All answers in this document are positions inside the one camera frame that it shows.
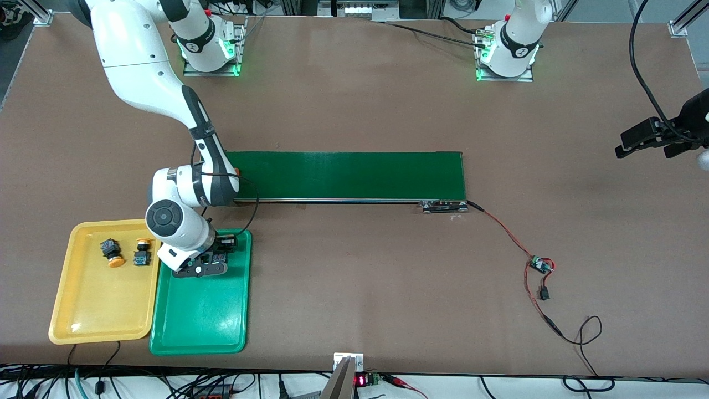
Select yellow button with red indicator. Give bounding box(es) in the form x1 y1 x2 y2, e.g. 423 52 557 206
100 238 125 269

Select red black wire pair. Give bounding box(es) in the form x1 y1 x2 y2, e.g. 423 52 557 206
467 199 563 340

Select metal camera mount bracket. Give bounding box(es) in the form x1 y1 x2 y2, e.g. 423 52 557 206
320 352 365 399

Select thin black power cable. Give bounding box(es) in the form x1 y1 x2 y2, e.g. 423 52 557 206
559 315 615 391

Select green conveyor belt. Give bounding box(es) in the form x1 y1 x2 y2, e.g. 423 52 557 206
224 151 470 214

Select black white shoe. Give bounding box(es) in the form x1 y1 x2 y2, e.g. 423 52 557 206
0 8 27 42

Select yellow button with green indicator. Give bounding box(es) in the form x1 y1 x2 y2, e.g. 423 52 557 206
133 237 153 267

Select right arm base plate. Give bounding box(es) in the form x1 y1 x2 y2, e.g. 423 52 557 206
183 17 248 77

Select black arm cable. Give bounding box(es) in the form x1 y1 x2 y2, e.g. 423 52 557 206
191 141 260 240
629 0 696 142

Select yellow plastic tray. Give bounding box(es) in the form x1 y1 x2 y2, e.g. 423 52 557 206
48 218 163 345

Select green plastic tray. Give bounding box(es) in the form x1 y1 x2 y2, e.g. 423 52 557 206
148 228 253 356

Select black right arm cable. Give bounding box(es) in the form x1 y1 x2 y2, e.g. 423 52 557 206
191 141 260 240

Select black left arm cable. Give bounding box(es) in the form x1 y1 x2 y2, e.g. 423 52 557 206
629 0 696 142

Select aluminium profile post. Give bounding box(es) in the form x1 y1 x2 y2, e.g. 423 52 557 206
19 0 54 27
667 0 709 38

